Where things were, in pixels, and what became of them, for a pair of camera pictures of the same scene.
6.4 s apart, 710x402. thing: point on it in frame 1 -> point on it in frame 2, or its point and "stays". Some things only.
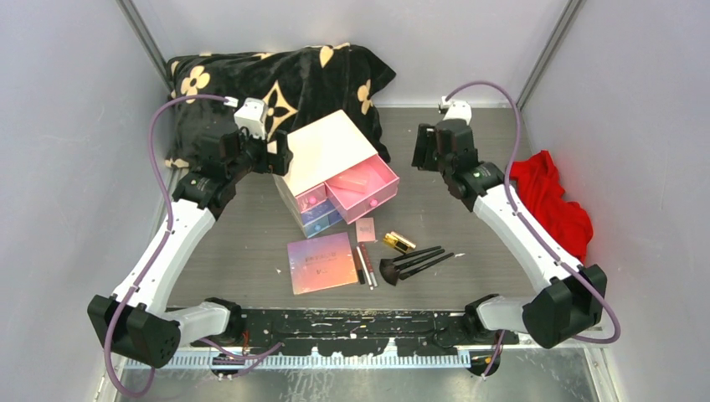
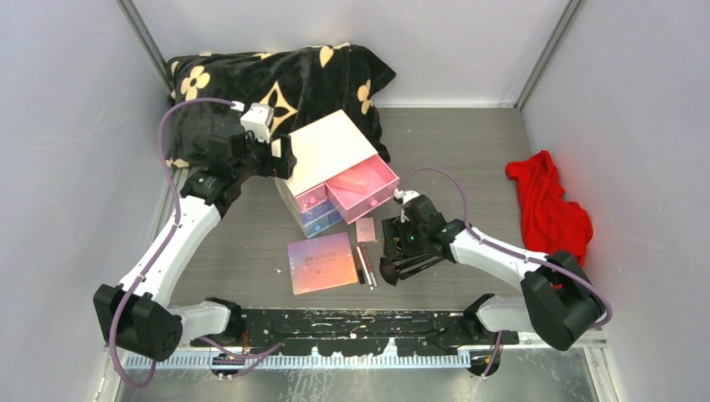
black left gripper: (268, 162) stays
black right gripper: (426, 138) -> (393, 229)
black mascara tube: (358, 265) stays
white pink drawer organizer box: (335, 174) stays
